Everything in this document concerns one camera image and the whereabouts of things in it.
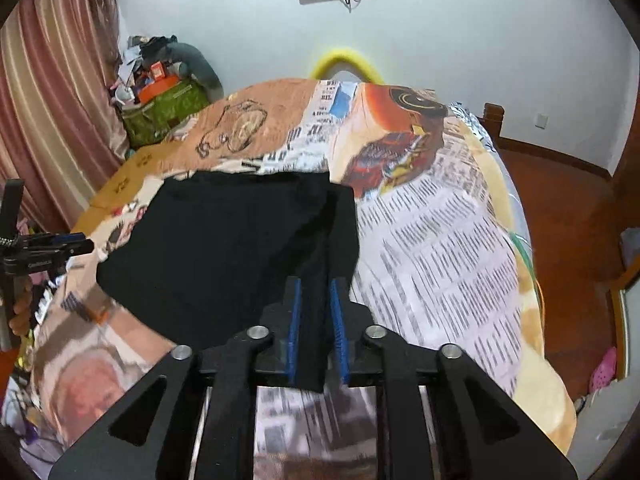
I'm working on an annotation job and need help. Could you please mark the black elephant print t-shirt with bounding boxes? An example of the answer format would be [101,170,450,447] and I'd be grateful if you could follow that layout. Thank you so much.
[96,171,359,392]

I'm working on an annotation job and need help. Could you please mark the person left hand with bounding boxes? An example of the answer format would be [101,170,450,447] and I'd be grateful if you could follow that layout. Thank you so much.
[9,276,32,337]

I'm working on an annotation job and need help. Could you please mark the white cartoon print t-shirt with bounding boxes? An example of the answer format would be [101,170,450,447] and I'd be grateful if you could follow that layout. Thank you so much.
[90,176,164,262]

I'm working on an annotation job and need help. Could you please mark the newspaper print bed blanket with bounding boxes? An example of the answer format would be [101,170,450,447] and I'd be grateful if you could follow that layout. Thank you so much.
[32,79,576,479]

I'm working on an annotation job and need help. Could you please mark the pink striped curtain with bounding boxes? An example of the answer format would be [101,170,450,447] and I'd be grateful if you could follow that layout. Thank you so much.
[1,0,129,232]

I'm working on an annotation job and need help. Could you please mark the green patterned storage box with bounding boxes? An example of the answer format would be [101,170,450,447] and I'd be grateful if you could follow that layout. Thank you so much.
[120,80,209,150]

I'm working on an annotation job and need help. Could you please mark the orange box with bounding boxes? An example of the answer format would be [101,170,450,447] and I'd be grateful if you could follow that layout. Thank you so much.
[138,75,180,104]

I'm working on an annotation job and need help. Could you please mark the pink slipper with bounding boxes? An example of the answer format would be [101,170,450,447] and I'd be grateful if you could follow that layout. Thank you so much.
[589,347,617,393]

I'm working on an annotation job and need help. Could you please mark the yellow foam headboard arch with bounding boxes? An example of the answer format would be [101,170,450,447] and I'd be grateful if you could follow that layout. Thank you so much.
[309,48,385,84]

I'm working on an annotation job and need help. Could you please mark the white wall socket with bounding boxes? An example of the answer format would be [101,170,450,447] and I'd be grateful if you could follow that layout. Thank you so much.
[535,114,548,129]

